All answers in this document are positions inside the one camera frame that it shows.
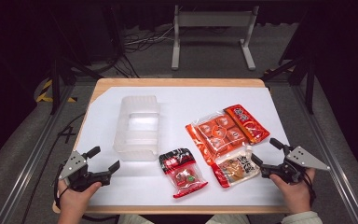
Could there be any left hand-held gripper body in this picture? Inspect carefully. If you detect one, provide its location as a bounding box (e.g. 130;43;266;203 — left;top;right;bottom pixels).
59;150;112;192

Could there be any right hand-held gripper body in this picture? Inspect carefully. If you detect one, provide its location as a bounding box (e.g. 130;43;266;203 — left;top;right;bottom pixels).
260;146;331;184

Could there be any translucent plastic bin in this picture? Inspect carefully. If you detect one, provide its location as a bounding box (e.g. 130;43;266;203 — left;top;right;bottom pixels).
113;94;161;162

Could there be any large orange snack packet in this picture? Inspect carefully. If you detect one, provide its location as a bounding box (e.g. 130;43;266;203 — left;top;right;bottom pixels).
185;104;270;166

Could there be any small red black snack packet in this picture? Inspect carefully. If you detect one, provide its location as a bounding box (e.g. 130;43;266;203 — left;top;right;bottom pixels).
158;147;209;199

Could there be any person's left hand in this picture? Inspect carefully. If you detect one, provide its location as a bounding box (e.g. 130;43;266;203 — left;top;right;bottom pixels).
57;180;103;216

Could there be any person's right hand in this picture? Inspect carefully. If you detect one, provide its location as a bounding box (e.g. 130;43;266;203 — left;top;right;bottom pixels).
268;169;316;215

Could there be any white red snack packet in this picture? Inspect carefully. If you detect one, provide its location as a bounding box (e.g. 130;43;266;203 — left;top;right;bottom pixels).
211;146;261;189

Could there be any black tripod stand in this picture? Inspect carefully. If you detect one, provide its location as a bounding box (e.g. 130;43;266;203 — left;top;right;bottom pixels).
48;6;104;115
260;55;317;115

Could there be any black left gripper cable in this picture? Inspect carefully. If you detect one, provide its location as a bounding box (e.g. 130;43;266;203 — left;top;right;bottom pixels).
53;162;73;210

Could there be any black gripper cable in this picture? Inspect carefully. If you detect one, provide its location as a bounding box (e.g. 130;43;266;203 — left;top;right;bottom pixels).
301;170;317;208
53;162;73;210

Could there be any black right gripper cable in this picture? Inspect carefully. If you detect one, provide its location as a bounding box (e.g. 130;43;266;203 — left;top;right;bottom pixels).
301;170;317;208

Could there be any long black floor cable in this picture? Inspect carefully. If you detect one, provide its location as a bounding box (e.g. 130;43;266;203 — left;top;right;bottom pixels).
21;112;87;224

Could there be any aluminium rail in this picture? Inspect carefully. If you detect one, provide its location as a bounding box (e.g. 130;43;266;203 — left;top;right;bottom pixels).
0;84;76;224
291;84;358;224

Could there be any bundle of floor cables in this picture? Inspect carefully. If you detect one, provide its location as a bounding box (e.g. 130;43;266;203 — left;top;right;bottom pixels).
123;26;175;53

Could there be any grey metal stand frame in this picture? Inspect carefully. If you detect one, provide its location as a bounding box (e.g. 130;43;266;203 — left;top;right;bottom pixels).
171;4;260;71

